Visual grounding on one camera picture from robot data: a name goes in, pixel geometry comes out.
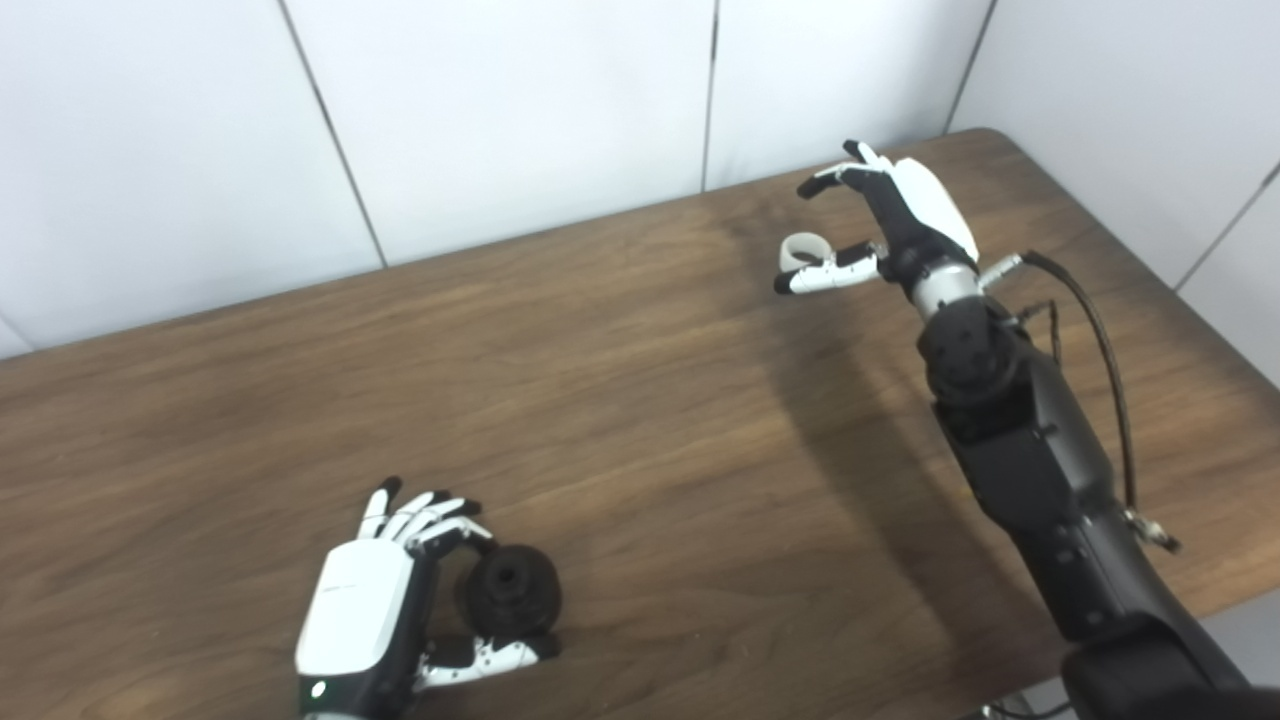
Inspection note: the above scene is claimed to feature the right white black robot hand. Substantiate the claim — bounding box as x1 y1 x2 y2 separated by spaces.
773 139 981 299

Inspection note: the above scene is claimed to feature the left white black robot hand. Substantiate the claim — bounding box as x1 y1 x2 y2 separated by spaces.
295 476 563 720

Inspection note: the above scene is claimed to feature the white ring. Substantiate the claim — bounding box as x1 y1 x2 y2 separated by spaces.
779 232 837 274

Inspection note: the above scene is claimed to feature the round black part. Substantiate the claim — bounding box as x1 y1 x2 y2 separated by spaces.
457 543 563 638

